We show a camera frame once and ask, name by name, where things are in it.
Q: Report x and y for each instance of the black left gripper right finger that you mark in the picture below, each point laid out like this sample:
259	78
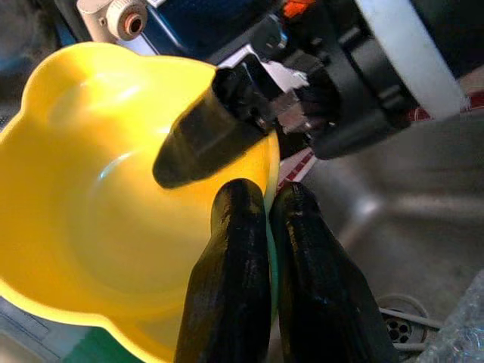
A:
321	302

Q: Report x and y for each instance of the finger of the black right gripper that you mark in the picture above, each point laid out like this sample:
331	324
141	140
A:
204	151

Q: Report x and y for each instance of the clear bubble wrap sheet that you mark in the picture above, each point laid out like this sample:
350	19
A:
465	332

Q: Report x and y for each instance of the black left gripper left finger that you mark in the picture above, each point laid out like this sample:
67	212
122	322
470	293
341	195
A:
227	287

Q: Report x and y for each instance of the white tap fitting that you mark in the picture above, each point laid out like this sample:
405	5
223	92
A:
117	19

